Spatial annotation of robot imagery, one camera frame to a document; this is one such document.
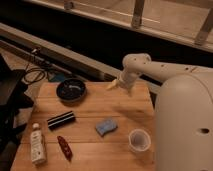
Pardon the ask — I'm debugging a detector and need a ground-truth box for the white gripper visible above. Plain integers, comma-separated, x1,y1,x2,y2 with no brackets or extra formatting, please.
106,69,138,97

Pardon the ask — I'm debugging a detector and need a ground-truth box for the black striped eraser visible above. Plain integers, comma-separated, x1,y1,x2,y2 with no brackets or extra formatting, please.
47,111,76,130

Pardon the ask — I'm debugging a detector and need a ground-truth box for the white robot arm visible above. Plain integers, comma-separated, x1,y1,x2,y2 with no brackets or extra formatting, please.
109,53,213,171

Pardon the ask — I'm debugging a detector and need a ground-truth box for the dark ceramic bowl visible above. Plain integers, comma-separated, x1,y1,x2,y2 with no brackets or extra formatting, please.
56,78,86,101

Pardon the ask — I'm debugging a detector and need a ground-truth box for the blue sponge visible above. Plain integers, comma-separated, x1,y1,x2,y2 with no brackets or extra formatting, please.
95,118,117,136

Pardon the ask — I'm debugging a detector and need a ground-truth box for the wooden board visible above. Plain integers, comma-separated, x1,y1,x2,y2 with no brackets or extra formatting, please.
11,81,155,171

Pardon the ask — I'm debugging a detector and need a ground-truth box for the red pocket knife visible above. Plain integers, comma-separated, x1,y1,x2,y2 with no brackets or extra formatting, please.
57,136,72,161

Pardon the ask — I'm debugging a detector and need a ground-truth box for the white glue bottle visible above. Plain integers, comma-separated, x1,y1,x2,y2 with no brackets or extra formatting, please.
30,123,47,165

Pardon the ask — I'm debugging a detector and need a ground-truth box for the black chair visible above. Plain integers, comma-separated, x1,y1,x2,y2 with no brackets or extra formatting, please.
0,53,34,171

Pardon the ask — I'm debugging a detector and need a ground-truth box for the metal rail frame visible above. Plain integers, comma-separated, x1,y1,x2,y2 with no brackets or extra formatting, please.
0,23,157,84

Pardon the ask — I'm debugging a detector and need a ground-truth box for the black cable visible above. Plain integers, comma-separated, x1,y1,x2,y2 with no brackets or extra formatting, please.
22,46,54,85

